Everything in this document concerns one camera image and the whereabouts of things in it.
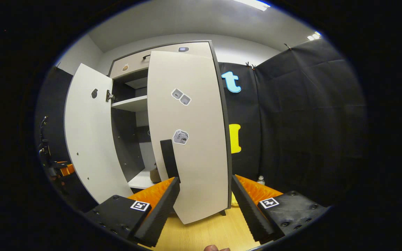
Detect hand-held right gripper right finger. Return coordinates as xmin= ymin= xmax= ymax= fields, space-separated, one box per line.
xmin=230 ymin=174 xmax=329 ymax=244

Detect long ceiling light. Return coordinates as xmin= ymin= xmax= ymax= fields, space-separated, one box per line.
xmin=233 ymin=0 xmax=271 ymax=11

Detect black backdrop cloth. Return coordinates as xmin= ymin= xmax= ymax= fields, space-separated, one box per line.
xmin=34 ymin=66 xmax=99 ymax=214
xmin=218 ymin=38 xmax=367 ymax=207

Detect grey cabinet door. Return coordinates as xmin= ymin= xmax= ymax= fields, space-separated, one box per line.
xmin=147 ymin=50 xmax=230 ymax=225
xmin=64 ymin=63 xmax=134 ymax=205

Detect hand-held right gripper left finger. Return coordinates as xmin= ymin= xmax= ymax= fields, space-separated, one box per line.
xmin=84 ymin=176 xmax=181 ymax=247

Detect grey shoe cabinet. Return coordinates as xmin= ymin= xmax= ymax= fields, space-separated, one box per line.
xmin=64 ymin=40 xmax=233 ymax=225

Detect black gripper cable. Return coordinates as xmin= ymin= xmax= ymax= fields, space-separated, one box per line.
xmin=39 ymin=116 xmax=49 ymax=147

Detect grey cabinet drawer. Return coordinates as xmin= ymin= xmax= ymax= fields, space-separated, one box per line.
xmin=109 ymin=41 xmax=212 ymax=80

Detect brown shoe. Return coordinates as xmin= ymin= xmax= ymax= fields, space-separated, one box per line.
xmin=150 ymin=165 xmax=162 ymax=184

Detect grey cabinet shelf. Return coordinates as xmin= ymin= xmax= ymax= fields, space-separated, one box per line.
xmin=111 ymin=95 xmax=148 ymax=113
xmin=127 ymin=168 xmax=160 ymax=190

